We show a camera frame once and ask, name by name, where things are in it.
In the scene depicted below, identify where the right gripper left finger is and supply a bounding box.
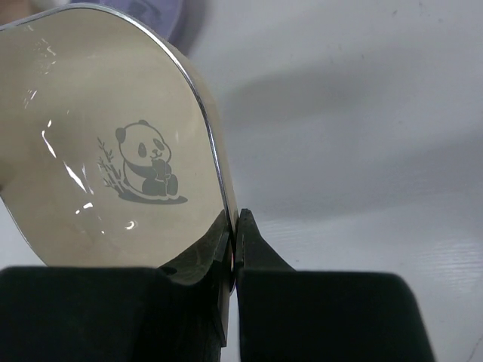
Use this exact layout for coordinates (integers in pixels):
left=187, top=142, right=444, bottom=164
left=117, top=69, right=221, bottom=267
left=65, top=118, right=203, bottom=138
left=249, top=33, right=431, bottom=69
left=1, top=232, right=230, bottom=361

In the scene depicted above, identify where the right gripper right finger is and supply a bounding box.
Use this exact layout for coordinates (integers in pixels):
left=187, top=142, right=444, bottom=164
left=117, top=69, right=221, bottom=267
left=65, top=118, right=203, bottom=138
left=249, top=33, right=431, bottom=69
left=235, top=209, right=435, bottom=361

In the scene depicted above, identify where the cream plate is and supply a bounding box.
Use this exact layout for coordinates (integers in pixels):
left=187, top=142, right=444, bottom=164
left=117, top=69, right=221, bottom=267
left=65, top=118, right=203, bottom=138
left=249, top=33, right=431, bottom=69
left=0, top=0, right=242, bottom=348

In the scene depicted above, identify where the purple plate upper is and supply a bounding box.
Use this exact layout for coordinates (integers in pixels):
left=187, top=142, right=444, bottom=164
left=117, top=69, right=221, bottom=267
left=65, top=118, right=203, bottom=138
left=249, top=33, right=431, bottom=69
left=124, top=0, right=212, bottom=56

